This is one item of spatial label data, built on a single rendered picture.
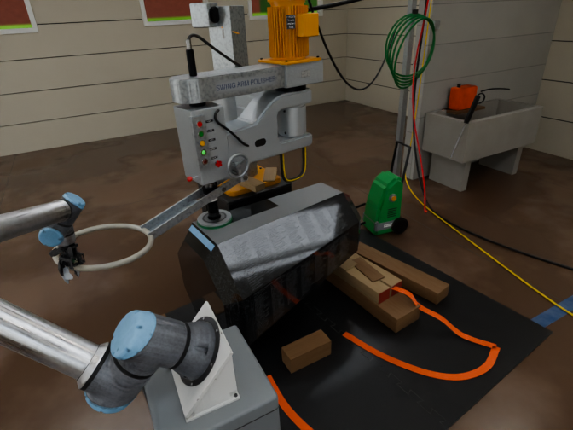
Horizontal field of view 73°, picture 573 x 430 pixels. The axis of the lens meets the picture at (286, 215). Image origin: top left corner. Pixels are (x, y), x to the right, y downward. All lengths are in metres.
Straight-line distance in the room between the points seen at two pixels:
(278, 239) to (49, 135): 6.37
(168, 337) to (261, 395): 0.39
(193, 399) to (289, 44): 1.91
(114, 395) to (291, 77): 1.84
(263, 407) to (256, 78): 1.65
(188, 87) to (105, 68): 6.00
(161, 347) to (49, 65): 7.08
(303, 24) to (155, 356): 1.87
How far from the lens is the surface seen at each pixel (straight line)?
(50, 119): 8.19
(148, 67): 8.15
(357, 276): 2.95
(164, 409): 1.48
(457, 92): 5.16
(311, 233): 2.49
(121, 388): 1.38
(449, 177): 5.12
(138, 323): 1.26
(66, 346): 1.38
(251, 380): 1.49
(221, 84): 2.17
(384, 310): 2.84
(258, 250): 2.29
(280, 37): 2.45
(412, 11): 4.59
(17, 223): 1.53
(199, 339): 1.33
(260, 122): 2.35
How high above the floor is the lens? 2.00
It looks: 28 degrees down
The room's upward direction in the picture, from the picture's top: 3 degrees counter-clockwise
